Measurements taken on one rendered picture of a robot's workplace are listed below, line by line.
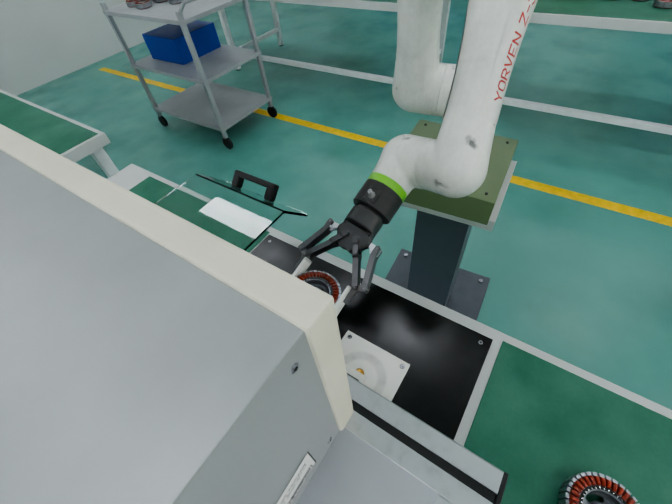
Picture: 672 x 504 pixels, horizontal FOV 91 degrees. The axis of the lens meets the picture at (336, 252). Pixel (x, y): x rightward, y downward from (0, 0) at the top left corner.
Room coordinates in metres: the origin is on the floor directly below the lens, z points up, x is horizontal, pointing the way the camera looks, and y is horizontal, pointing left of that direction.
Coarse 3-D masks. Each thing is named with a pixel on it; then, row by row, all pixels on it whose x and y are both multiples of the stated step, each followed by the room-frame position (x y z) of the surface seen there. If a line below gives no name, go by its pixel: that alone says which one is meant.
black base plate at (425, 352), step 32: (256, 256) 0.61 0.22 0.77; (288, 256) 0.60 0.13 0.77; (320, 288) 0.48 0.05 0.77; (352, 320) 0.38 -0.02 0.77; (384, 320) 0.36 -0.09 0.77; (416, 320) 0.35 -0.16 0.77; (448, 320) 0.34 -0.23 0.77; (416, 352) 0.28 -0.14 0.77; (448, 352) 0.27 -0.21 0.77; (480, 352) 0.26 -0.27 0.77; (416, 384) 0.21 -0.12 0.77; (448, 384) 0.21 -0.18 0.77; (416, 416) 0.16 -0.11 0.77; (448, 416) 0.15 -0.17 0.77
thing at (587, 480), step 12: (576, 480) 0.03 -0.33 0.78; (588, 480) 0.03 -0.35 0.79; (600, 480) 0.03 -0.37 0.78; (612, 480) 0.02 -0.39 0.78; (564, 492) 0.02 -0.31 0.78; (576, 492) 0.01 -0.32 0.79; (588, 492) 0.01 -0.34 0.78; (600, 492) 0.01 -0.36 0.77; (612, 492) 0.01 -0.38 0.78; (624, 492) 0.01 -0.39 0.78
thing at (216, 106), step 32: (128, 0) 3.06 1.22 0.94; (160, 0) 3.05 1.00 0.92; (192, 0) 2.50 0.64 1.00; (224, 0) 2.86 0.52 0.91; (160, 32) 3.09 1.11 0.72; (192, 32) 3.00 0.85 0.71; (160, 64) 2.96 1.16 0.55; (192, 64) 2.86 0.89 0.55; (224, 64) 2.77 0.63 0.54; (192, 96) 3.18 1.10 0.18; (224, 96) 3.08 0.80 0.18; (256, 96) 2.99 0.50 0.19; (224, 128) 2.51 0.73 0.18
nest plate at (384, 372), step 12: (348, 336) 0.33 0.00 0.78; (348, 348) 0.30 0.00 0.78; (360, 348) 0.30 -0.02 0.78; (372, 348) 0.30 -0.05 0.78; (348, 360) 0.28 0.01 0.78; (360, 360) 0.27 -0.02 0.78; (372, 360) 0.27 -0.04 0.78; (384, 360) 0.27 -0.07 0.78; (396, 360) 0.26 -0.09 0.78; (372, 372) 0.25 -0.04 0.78; (384, 372) 0.24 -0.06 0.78; (396, 372) 0.24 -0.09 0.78; (372, 384) 0.22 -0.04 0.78; (384, 384) 0.22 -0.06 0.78; (396, 384) 0.22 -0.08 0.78; (384, 396) 0.20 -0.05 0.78
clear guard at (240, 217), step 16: (192, 176) 0.59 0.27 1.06; (208, 176) 0.62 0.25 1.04; (176, 192) 0.55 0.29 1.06; (192, 192) 0.54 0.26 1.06; (208, 192) 0.53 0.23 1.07; (224, 192) 0.52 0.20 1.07; (240, 192) 0.52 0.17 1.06; (176, 208) 0.50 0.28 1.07; (192, 208) 0.49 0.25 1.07; (208, 208) 0.48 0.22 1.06; (224, 208) 0.48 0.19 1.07; (240, 208) 0.47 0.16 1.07; (256, 208) 0.47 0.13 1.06; (272, 208) 0.46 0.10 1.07; (288, 208) 0.49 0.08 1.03; (208, 224) 0.44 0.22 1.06; (224, 224) 0.43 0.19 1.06; (240, 224) 0.43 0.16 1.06; (256, 224) 0.42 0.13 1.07; (240, 240) 0.39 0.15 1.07
